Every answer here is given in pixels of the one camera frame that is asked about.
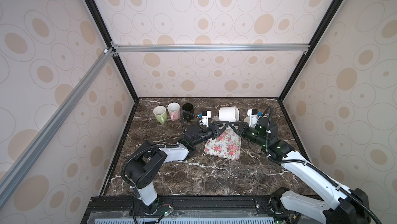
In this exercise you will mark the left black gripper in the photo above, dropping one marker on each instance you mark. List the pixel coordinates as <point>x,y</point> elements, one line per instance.
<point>213,131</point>

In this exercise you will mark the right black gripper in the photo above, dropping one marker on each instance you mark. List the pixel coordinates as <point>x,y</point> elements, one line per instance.
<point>242,129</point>

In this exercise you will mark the grey ceramic mug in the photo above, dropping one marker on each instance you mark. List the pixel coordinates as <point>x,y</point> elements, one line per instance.
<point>246,119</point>

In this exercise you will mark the white ceramic mug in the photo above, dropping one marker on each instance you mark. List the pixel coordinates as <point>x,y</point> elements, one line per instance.
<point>230,114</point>

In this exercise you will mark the black metal cup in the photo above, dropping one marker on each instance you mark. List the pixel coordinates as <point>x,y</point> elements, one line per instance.
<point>188,111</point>

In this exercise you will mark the pink ceramic mug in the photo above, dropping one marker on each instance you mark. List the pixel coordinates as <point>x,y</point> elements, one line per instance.
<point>174,111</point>

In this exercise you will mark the light green ceramic mug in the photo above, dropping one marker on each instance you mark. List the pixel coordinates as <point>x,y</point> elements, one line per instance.
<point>160,113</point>

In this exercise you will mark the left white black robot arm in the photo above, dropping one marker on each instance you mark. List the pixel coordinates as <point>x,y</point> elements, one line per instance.
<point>141,167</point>

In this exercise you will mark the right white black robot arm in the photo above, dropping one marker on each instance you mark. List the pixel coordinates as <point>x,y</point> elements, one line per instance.
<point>338,205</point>

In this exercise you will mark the floral rectangular serving tray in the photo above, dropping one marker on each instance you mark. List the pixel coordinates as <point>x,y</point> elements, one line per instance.
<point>228,145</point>

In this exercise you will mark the green circuit board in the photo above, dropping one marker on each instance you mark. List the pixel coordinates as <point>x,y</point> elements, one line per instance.
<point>166,210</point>

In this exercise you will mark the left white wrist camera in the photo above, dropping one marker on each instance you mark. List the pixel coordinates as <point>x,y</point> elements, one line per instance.
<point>204,117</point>

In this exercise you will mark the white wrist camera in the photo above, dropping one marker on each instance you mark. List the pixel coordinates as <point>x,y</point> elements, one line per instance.
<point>204,117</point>
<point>253,116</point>

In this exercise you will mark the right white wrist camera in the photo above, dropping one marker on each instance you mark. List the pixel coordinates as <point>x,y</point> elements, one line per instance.
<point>253,116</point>

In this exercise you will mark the back aluminium frame bar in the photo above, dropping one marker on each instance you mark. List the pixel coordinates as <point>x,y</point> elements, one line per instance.
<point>212,47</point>

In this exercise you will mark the aluminium frame bar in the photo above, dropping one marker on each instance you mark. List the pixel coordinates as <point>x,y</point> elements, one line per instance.
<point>212,47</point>
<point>30,155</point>

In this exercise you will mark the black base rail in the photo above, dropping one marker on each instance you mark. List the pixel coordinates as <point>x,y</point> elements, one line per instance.
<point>184,207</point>

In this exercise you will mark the left aluminium frame bar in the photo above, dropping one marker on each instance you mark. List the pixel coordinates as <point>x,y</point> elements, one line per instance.
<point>30,155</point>

